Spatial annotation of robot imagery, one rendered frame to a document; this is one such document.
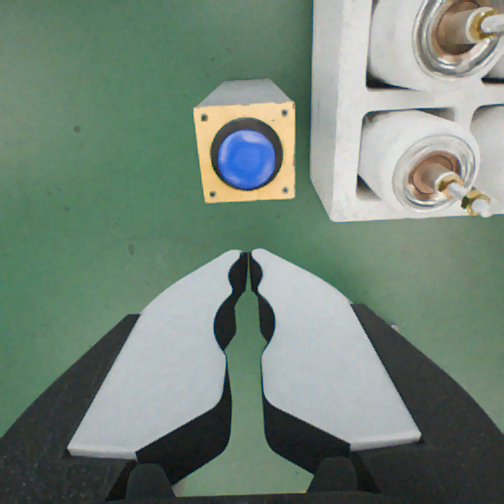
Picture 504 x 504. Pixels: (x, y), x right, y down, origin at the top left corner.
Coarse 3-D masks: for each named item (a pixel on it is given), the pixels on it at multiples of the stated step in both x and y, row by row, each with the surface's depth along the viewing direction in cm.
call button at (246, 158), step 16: (224, 144) 24; (240, 144) 24; (256, 144) 24; (224, 160) 25; (240, 160) 25; (256, 160) 25; (272, 160) 25; (224, 176) 25; (240, 176) 25; (256, 176) 25
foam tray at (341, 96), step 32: (320, 0) 43; (352, 0) 33; (320, 32) 44; (352, 32) 34; (320, 64) 45; (352, 64) 35; (320, 96) 46; (352, 96) 36; (384, 96) 36; (416, 96) 36; (448, 96) 37; (480, 96) 37; (320, 128) 47; (352, 128) 38; (320, 160) 48; (352, 160) 40; (320, 192) 49; (352, 192) 41
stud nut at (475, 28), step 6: (480, 12) 24; (486, 12) 24; (492, 12) 24; (498, 12) 24; (474, 18) 25; (480, 18) 24; (474, 24) 24; (480, 24) 24; (474, 30) 25; (480, 30) 24; (474, 36) 25; (480, 36) 25; (486, 36) 25; (492, 36) 25
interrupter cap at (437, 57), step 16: (432, 0) 26; (448, 0) 27; (464, 0) 27; (480, 0) 27; (496, 0) 26; (416, 16) 27; (432, 16) 27; (448, 16) 27; (416, 32) 27; (432, 32) 28; (416, 48) 28; (432, 48) 28; (448, 48) 28; (464, 48) 28; (480, 48) 28; (496, 48) 28; (432, 64) 29; (448, 64) 29; (464, 64) 29; (480, 64) 29; (448, 80) 29
